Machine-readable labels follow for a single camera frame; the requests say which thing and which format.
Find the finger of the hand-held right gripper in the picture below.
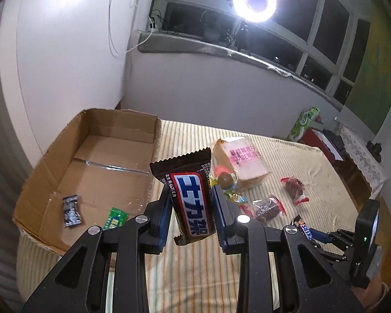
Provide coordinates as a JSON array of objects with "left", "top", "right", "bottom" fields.
[
  {"left": 311, "top": 229, "right": 357, "bottom": 247},
  {"left": 317, "top": 245, "right": 351, "bottom": 263}
]

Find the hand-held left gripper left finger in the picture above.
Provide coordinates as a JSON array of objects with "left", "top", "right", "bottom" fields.
[{"left": 22, "top": 186, "right": 175, "bottom": 313}]

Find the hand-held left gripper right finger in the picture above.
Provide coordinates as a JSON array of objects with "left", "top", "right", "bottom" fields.
[{"left": 212, "top": 184, "right": 372, "bottom": 313}]

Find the small brown chocolate bar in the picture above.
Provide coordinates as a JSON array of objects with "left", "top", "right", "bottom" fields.
[{"left": 291, "top": 215, "right": 315, "bottom": 242}]

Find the brown chocolate bar blue label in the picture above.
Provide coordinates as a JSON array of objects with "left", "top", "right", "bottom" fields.
[{"left": 149, "top": 148, "right": 218, "bottom": 246}]

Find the clear red-edged brownie packet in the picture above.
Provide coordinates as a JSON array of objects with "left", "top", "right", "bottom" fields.
[{"left": 239, "top": 195, "right": 287, "bottom": 225}]

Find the cardboard box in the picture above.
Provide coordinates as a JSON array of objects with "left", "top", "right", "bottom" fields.
[{"left": 12, "top": 107, "right": 162, "bottom": 255}]

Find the person's right forearm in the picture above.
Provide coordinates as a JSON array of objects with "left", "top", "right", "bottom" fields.
[{"left": 350, "top": 269, "right": 391, "bottom": 313}]

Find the yellow wrapped candy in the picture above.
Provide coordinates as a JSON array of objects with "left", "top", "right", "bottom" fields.
[{"left": 225, "top": 191, "right": 247, "bottom": 204}]

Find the round brown chocolate ball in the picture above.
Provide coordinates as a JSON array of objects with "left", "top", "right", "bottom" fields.
[{"left": 217, "top": 173, "right": 238, "bottom": 191}]

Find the orange wrapped candy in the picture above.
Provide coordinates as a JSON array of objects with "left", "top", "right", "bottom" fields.
[{"left": 214, "top": 166, "right": 235, "bottom": 178}]

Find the green candy packet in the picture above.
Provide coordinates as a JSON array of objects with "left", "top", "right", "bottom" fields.
[{"left": 103, "top": 207, "right": 128, "bottom": 230}]

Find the red wrapped date snack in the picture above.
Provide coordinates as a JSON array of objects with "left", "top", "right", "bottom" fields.
[{"left": 281, "top": 177, "right": 310, "bottom": 206}]

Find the bread package pink label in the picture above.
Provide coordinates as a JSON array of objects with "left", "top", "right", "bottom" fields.
[{"left": 210, "top": 136, "right": 272, "bottom": 190}]

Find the white lace tablecloth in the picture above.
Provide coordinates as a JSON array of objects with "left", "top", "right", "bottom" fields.
[{"left": 339, "top": 125, "right": 390, "bottom": 199}]

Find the black object on tablecloth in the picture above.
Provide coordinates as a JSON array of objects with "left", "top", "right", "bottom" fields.
[{"left": 366, "top": 141, "right": 382, "bottom": 162}]

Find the black white candy packet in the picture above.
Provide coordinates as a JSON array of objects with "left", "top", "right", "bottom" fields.
[{"left": 63, "top": 195, "right": 84, "bottom": 228}]

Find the red box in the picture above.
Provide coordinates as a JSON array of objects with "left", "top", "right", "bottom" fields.
[{"left": 298, "top": 127, "right": 344, "bottom": 162}]

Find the green tissue pack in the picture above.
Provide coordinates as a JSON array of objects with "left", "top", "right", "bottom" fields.
[{"left": 287, "top": 106, "right": 321, "bottom": 142}]

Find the striped curtain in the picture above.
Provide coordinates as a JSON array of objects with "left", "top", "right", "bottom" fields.
[{"left": 0, "top": 98, "right": 33, "bottom": 300}]

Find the black light tripod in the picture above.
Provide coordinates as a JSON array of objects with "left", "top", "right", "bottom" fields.
[{"left": 236, "top": 20, "right": 252, "bottom": 56}]

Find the white wardrobe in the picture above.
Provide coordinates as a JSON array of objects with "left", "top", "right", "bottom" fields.
[{"left": 0, "top": 0, "right": 137, "bottom": 157}]

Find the white cable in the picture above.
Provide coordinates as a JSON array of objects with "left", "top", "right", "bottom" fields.
[{"left": 107, "top": 0, "right": 157, "bottom": 56}]

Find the ring light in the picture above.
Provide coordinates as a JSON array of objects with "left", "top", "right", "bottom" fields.
[{"left": 232, "top": 0, "right": 277, "bottom": 24}]

